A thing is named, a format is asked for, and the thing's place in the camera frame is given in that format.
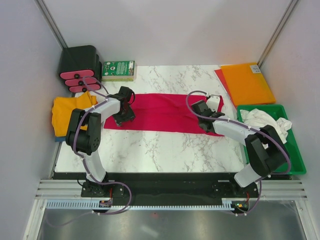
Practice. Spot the green white box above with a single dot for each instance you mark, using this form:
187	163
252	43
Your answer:
119	71

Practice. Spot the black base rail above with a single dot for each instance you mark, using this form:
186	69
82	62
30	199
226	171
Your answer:
164	189

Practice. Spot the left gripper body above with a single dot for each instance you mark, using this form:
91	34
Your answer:
124	116

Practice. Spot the green plastic tray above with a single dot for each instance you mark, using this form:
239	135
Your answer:
278	111

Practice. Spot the blue folded t shirt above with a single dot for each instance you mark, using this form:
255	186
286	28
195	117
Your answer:
59	139

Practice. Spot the yellow folded t shirt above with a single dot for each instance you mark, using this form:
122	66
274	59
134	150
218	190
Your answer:
62	110

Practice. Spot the orange plastic folder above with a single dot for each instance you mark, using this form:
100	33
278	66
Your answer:
247	85

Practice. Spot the magenta t shirt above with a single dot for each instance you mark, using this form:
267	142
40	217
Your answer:
159	112

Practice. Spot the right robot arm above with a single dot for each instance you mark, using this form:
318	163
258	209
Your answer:
266	151

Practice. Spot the aluminium corner post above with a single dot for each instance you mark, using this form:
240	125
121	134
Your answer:
278	30
51	23

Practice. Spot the white cable duct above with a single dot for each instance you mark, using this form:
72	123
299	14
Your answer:
110	204

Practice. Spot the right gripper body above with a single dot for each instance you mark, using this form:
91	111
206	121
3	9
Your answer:
213	112

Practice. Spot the black pink drawer organizer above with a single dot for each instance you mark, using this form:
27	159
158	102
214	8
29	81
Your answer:
80	68

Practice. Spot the right aluminium corner post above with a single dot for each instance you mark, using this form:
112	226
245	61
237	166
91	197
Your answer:
278	30

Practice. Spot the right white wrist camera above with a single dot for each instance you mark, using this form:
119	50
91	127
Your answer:
213	102

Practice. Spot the red plastic folder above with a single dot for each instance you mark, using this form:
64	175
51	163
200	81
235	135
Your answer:
222	79

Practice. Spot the left aluminium corner post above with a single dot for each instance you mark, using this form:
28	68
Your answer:
51	23

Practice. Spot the white crumpled t shirt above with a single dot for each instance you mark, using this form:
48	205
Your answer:
258	118

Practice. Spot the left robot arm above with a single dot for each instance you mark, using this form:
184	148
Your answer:
85	130

